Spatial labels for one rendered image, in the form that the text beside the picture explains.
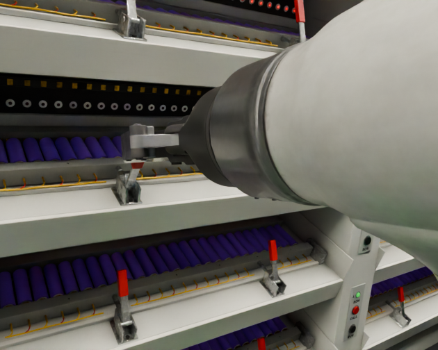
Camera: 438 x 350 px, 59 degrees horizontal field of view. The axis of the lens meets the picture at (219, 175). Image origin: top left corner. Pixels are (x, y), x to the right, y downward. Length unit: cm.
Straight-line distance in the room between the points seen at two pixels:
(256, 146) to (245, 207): 39
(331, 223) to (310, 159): 64
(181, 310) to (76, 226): 23
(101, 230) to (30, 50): 21
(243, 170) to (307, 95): 7
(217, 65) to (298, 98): 36
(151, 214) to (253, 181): 30
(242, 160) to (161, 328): 42
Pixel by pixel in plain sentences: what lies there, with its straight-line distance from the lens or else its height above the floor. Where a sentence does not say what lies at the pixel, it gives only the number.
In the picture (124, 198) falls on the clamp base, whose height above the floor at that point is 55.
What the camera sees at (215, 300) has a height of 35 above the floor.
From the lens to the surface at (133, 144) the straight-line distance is 29.
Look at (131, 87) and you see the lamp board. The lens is 63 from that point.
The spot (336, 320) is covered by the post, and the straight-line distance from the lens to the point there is 86.
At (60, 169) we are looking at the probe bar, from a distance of 51.
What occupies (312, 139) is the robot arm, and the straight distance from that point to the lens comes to 16.
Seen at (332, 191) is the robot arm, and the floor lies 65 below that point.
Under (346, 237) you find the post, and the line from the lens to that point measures 79.
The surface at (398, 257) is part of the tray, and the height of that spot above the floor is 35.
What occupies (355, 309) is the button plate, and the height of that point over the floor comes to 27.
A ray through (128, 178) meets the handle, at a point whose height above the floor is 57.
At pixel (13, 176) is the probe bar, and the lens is 51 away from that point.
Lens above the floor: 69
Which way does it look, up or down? 13 degrees down
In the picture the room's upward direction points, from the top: 4 degrees clockwise
